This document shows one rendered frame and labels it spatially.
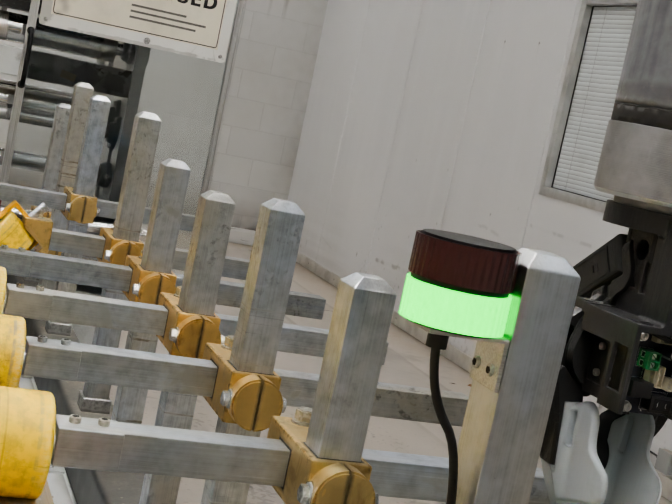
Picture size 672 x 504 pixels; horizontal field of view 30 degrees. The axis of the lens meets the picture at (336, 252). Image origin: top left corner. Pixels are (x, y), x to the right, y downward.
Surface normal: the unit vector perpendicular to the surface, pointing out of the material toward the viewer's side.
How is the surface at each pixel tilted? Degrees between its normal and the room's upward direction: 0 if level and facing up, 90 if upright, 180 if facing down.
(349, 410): 90
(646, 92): 90
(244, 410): 90
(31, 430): 56
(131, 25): 90
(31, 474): 107
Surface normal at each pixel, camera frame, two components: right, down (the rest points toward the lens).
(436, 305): -0.43, 0.02
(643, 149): -0.66, -0.07
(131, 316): 0.32, 0.18
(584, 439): -0.93, -0.11
